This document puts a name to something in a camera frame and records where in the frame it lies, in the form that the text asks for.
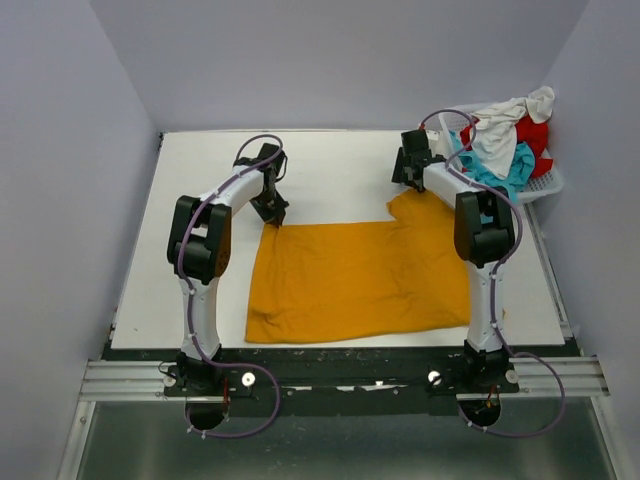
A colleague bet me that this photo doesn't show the yellow t shirt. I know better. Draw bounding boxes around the yellow t shirt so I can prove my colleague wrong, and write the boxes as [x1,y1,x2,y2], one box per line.
[245,190,475,344]

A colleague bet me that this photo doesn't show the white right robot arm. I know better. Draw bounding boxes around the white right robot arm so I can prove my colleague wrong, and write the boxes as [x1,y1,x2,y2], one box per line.
[392,129,523,355]

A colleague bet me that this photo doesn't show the white plastic laundry basket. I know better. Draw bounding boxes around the white plastic laundry basket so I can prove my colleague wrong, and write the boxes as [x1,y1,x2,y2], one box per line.
[437,112,565,204]

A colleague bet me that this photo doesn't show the red t shirt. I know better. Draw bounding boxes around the red t shirt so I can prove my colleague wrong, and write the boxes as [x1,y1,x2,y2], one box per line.
[458,115,554,189]

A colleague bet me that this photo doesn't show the white t shirt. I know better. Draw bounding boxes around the white t shirt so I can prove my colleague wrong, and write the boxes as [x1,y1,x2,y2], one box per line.
[468,86,556,179]

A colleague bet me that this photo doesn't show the turquoise t shirt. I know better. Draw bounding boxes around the turquoise t shirt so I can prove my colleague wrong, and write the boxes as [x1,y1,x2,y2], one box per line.
[452,126,537,197]

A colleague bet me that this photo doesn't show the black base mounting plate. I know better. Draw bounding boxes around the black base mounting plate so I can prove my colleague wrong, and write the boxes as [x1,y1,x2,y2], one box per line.
[163,347,519,417]

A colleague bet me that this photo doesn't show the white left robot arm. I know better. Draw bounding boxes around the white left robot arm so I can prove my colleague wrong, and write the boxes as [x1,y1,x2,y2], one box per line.
[167,134,289,395]

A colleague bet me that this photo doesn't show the aluminium rail frame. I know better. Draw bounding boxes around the aluminium rail frame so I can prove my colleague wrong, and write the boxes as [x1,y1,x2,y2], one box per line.
[58,342,622,479]

